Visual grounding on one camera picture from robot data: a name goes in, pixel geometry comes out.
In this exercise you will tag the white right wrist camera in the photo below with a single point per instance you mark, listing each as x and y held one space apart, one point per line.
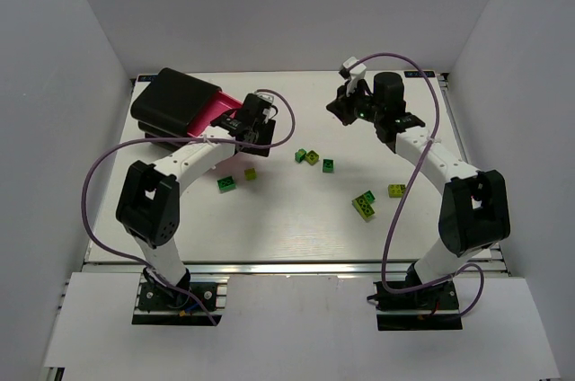
352 69

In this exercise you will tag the green 2x3 lego brick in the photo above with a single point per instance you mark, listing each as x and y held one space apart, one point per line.
226 184

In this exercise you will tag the lime studded lego brick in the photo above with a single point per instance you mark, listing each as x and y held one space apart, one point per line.
396 190

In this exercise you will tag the black pink drawer organizer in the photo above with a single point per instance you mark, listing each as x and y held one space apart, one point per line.
178 105

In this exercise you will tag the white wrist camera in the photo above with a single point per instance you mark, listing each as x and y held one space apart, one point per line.
264 105
352 69

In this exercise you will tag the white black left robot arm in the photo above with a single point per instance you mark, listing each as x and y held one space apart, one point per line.
149 204

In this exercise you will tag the green hollow lego brick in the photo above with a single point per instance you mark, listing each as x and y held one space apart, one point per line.
328 165

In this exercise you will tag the lime long lego brick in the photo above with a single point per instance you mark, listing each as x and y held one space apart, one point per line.
363 207

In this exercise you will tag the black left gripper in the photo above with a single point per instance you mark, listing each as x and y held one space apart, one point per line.
225 123

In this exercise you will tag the green lego brick number two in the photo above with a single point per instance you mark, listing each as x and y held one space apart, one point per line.
300 155

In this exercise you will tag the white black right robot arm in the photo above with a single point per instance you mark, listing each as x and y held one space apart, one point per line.
474 211

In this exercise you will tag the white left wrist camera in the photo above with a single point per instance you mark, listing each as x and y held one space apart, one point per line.
264 105

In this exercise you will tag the lime hollow lego brick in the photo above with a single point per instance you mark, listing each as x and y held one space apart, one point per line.
312 157

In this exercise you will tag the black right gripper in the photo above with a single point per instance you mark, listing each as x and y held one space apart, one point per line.
343 107

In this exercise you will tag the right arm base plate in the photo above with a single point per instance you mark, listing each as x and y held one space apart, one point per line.
430 309

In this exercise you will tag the lime 2x2 lego brick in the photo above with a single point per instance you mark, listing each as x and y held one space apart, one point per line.
250 174

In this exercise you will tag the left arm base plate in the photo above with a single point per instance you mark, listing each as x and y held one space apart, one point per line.
154 308

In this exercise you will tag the green lego under lime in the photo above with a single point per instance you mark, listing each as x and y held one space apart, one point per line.
369 197

